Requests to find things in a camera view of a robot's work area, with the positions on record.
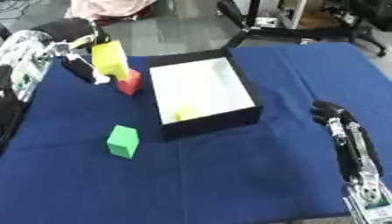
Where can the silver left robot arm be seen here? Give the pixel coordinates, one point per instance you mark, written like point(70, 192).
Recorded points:
point(23, 62)

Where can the pink cloth bundle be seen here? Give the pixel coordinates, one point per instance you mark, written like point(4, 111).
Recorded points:
point(109, 8)

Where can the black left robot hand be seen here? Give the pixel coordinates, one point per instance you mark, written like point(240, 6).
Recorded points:
point(71, 29)

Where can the small yellow block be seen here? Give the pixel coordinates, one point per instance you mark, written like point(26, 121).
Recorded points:
point(186, 113)

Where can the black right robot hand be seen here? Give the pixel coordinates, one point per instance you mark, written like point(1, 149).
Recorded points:
point(352, 137)

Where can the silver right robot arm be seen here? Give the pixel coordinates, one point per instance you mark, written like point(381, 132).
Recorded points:
point(370, 201)

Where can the green block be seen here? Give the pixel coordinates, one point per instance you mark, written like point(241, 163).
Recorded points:
point(123, 141)

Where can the black box white inside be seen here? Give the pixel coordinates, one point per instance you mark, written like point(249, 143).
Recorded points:
point(204, 93)

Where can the red block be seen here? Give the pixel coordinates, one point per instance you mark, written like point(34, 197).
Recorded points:
point(130, 83)

